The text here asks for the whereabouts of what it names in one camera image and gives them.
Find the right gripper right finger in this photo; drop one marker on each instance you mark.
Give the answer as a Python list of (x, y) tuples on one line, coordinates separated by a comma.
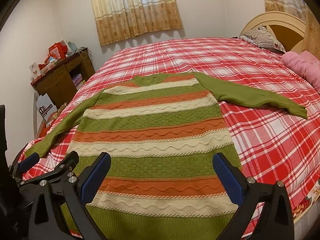
[(275, 220)]

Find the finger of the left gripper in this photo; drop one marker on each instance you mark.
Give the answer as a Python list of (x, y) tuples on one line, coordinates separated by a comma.
[(68, 164), (24, 166)]

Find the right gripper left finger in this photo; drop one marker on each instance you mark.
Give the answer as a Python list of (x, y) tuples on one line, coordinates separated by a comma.
[(75, 191)]

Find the green orange cream striped sweater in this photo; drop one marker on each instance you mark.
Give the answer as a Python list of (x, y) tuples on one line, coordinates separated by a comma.
[(161, 132)]

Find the red bag beside bed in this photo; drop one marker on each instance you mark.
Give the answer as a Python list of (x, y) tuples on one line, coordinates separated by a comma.
[(44, 128)]

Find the white box with black logo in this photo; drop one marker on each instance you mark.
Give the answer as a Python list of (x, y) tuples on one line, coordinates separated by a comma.
[(46, 107)]

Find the red white plaid bedsheet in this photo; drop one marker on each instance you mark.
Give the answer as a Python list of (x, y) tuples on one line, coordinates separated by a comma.
[(271, 143)]

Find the dark brown wooden desk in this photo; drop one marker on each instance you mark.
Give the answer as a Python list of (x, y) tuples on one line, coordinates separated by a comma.
[(58, 83)]

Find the white card with orange print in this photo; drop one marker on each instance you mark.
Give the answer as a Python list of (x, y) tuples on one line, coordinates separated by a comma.
[(35, 70)]

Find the red gift box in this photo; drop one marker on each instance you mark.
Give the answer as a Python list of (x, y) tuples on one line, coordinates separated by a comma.
[(58, 51)]

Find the pink folded blanket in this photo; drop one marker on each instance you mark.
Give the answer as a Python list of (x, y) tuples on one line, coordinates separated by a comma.
[(305, 65)]

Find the beige patterned window curtain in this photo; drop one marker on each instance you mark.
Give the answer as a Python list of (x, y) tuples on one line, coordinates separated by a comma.
[(118, 20)]

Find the striped grey pillow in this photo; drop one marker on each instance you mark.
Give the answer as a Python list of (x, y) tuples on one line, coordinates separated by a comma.
[(262, 38)]

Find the cream wooden headboard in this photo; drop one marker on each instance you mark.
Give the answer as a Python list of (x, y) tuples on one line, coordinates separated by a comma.
[(286, 28)]

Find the beige curtain at headboard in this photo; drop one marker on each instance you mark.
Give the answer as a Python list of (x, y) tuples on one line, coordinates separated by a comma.
[(300, 9)]

